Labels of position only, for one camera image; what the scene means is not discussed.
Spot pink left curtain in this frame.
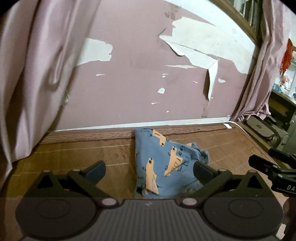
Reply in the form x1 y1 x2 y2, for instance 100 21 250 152
1 1 100 183

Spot wooden bed frame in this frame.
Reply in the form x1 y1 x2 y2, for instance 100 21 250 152
236 122 271 152

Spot pink curtain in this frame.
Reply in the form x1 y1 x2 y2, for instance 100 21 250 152
1 1 100 183
231 1 293 121

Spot wooden window frame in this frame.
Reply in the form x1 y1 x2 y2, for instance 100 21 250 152
210 0 260 45

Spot white paper tag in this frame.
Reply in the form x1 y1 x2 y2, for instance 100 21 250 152
224 123 232 129

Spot blue patterned child pants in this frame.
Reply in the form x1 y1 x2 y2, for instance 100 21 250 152
134 128 209 198

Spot grey quilted handbag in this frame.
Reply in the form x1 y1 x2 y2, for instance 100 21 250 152
244 115 289 151

